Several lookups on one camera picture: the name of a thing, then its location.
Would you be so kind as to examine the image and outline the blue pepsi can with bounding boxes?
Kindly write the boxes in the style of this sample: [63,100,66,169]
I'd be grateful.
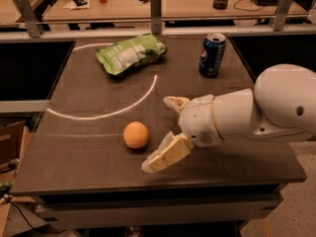
[198,33,226,78]

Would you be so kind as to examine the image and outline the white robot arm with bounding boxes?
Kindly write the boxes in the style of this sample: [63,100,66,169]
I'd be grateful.
[141,64,316,173]

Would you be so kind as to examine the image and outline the brown cardboard box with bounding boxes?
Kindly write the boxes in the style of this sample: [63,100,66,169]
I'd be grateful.
[0,121,34,173]

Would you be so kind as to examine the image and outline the orange fruit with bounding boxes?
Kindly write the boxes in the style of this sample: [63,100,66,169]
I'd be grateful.
[123,121,149,149]

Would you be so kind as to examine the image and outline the black mesh pen cup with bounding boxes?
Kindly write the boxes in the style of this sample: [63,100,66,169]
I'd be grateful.
[213,0,229,10]

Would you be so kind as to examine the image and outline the black cable on floor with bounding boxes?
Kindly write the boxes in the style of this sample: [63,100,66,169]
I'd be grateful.
[0,195,67,235]

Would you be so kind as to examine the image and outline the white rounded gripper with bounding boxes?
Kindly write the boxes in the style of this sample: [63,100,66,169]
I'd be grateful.
[141,95,220,173]

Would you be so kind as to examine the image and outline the green rice chip bag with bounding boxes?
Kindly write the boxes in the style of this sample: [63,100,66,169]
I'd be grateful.
[96,34,167,76]

